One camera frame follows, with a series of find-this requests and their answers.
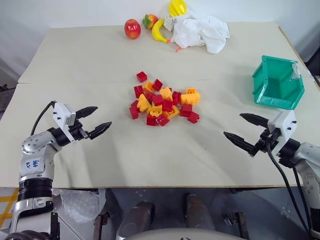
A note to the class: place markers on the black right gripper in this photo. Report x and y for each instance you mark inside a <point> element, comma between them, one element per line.
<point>265,142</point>

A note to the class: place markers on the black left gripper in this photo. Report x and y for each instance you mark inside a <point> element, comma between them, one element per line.
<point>79,131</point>

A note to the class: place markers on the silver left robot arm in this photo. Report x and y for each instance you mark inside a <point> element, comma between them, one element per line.
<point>33,160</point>

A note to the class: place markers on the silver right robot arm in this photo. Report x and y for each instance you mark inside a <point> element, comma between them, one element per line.
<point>303,160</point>

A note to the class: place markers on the green plastic bin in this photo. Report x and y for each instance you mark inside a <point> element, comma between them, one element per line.
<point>272,75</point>

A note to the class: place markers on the clear label on bin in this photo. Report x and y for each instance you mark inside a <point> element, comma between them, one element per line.
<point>296,72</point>

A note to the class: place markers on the clear bubble wrap sheet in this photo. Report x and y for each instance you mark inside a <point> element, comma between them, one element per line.
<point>80,205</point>

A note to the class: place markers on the dark rounded shape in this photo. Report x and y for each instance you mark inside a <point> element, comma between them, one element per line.
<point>198,211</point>
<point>136,217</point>

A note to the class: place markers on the red toy apple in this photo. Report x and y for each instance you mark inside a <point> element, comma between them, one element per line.
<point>132,29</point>

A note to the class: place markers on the crumpled white cloth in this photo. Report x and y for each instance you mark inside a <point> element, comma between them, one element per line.
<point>200,31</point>

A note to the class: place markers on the yellow toy banana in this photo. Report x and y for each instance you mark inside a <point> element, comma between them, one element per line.
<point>157,31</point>

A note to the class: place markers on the red toy strawberry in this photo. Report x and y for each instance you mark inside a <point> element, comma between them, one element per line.
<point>151,21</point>

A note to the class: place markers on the white rounded robot torso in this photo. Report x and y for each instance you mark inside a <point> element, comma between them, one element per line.
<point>180,235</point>

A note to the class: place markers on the yellow plastic toy fruit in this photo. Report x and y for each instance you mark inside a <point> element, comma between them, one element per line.
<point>177,7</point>

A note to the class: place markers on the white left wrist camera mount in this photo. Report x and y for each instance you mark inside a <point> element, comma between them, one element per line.
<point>62,112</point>

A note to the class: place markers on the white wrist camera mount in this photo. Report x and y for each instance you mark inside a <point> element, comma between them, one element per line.
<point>283,125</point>
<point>62,112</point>

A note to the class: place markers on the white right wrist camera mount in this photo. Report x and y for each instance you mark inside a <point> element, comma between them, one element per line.
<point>283,125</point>

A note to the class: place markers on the dark metal bracket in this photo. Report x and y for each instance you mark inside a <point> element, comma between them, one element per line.
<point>100,225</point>
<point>236,222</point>

